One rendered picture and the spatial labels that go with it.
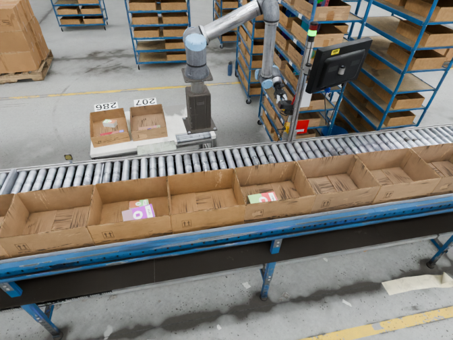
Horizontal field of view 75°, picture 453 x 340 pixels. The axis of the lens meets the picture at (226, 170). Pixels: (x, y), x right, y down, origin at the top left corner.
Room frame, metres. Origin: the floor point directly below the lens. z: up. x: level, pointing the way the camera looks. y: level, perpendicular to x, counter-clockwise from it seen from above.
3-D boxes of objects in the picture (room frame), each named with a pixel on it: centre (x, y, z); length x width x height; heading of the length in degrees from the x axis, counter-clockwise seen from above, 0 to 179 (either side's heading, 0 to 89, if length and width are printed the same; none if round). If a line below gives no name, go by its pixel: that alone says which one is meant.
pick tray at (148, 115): (2.13, 0.68, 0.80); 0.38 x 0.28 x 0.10; 17
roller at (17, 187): (1.29, 1.41, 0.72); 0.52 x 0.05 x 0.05; 12
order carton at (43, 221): (0.94, 0.88, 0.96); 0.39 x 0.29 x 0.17; 102
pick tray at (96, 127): (2.03, 0.99, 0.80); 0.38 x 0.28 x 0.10; 21
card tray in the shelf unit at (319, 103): (2.70, -0.74, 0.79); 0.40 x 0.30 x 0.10; 14
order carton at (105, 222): (1.02, 0.50, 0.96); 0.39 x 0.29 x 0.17; 102
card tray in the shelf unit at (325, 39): (2.70, -0.74, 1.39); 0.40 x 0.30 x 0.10; 11
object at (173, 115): (2.15, 0.66, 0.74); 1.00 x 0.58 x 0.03; 108
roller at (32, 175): (1.30, 1.34, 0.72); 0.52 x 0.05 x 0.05; 12
